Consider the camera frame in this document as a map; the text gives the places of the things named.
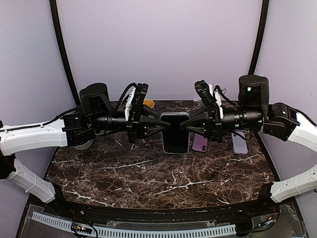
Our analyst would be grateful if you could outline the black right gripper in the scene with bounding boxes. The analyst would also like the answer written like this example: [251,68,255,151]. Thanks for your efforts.
[180,103,264,142]

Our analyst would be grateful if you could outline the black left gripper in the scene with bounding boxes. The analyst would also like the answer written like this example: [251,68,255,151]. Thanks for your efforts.
[90,104,171,144]

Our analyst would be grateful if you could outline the black phone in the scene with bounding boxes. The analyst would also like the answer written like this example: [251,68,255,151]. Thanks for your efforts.
[162,115,190,154]

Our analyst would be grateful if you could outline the clear magsafe phone case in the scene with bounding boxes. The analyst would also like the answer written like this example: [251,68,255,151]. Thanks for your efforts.
[159,112,191,156]

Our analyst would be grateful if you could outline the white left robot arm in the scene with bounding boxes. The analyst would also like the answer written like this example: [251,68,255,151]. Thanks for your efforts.
[0,83,170,216]

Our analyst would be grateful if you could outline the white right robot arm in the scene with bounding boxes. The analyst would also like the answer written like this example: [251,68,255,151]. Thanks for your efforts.
[180,75,317,151]

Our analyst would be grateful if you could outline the pink phone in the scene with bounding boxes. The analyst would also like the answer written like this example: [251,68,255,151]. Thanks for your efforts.
[192,134,208,153]

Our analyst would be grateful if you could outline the lilac phone case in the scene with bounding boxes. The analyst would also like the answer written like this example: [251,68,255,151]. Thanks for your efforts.
[231,131,248,155]

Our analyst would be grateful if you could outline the white mug orange inside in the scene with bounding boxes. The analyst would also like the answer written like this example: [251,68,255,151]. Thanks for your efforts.
[143,99,155,109]

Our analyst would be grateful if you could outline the white scalloped bowl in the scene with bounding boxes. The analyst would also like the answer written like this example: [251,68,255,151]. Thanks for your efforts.
[74,140,94,151]

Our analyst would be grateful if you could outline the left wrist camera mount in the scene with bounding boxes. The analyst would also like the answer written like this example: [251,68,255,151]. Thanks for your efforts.
[122,83,149,122]

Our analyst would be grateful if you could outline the black front table rail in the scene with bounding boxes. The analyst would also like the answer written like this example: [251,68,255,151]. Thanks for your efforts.
[27,192,298,225]

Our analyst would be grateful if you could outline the white slotted cable duct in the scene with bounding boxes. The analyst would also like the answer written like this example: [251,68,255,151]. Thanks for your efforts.
[31,212,237,238]

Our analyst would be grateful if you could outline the black right frame post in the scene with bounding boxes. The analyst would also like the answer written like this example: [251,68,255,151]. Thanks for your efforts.
[248,0,269,75]

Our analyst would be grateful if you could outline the black frame post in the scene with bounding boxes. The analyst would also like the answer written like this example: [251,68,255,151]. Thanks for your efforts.
[248,0,269,75]
[49,0,80,106]

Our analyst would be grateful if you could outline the black left frame post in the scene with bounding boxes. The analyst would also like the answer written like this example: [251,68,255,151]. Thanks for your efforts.
[49,0,80,106]

